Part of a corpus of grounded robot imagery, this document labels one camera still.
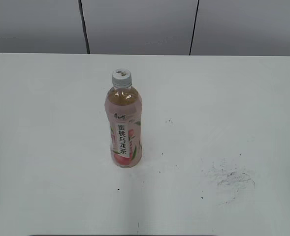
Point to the peach oolong tea bottle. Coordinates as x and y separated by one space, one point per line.
123 107

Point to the white bottle cap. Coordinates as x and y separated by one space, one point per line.
121 78

